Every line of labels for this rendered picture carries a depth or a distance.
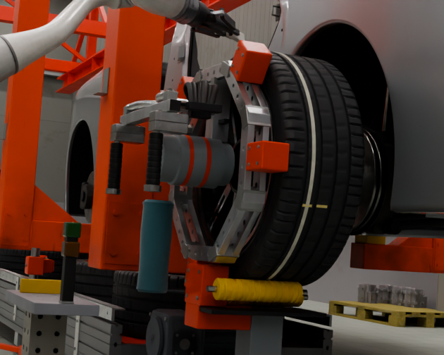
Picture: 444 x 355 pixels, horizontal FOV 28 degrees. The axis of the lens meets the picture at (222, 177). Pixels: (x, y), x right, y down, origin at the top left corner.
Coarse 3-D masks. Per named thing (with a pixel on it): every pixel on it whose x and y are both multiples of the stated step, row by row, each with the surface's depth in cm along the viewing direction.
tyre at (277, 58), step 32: (288, 64) 235; (320, 64) 242; (288, 96) 224; (320, 96) 228; (352, 96) 233; (288, 128) 220; (320, 128) 224; (352, 128) 227; (320, 160) 222; (352, 160) 225; (192, 192) 274; (288, 192) 219; (320, 192) 222; (352, 192) 226; (288, 224) 222; (320, 224) 225; (352, 224) 229; (256, 256) 229; (320, 256) 232
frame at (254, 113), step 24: (216, 72) 243; (240, 96) 226; (192, 120) 268; (264, 120) 222; (240, 144) 224; (240, 168) 222; (240, 192) 220; (264, 192) 221; (192, 216) 262; (240, 216) 223; (192, 240) 259; (216, 240) 232; (240, 240) 229
